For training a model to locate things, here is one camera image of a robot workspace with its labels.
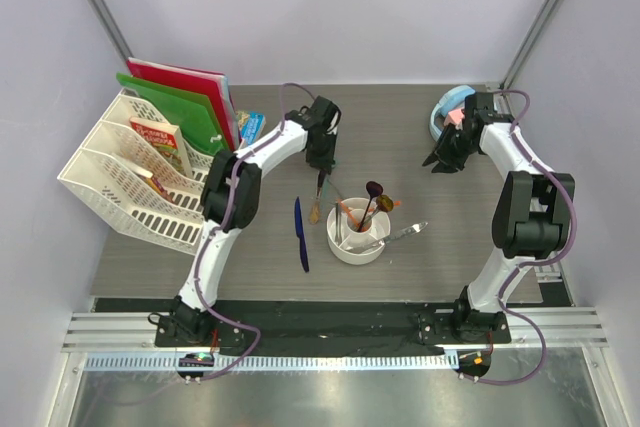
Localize blue metallic knife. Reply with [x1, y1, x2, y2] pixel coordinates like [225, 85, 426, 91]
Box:
[294, 198, 310, 273]

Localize white round divided container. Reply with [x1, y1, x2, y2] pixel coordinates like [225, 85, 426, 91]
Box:
[326, 197, 391, 266]

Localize purple metallic spoon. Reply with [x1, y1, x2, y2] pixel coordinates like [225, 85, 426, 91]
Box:
[357, 180, 384, 232]

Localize blue card box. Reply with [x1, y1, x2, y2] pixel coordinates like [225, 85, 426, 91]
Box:
[236, 111, 266, 147]

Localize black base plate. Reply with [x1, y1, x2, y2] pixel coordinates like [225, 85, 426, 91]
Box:
[148, 299, 511, 358]

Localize red folder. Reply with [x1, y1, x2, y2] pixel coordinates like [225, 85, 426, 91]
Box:
[127, 57, 240, 147]

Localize light blue headphones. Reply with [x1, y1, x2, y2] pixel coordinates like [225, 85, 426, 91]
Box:
[429, 85, 476, 141]

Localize pink cube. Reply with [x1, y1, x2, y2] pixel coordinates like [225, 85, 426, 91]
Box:
[444, 108, 465, 129]

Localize orange chopstick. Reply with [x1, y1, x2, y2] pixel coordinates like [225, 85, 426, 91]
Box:
[335, 200, 360, 232]

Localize teal spoon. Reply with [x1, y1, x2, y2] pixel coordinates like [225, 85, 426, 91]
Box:
[323, 175, 344, 201]

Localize white slotted cable duct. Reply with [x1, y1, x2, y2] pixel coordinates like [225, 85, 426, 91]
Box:
[84, 351, 459, 373]

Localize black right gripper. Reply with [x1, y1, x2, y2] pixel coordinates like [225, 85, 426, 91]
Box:
[424, 123, 478, 174]

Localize white plastic file organizer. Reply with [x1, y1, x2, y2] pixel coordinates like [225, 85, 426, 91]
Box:
[58, 89, 213, 255]

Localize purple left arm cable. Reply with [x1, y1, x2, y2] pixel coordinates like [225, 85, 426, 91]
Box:
[192, 82, 321, 383]

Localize green folder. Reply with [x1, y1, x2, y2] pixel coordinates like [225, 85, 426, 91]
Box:
[116, 73, 230, 156]

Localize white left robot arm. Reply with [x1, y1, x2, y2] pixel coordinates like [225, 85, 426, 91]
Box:
[169, 96, 341, 346]

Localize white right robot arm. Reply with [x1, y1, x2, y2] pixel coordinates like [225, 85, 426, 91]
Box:
[424, 92, 576, 342]

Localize gold spoon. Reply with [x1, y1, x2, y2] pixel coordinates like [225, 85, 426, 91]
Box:
[365, 194, 395, 222]

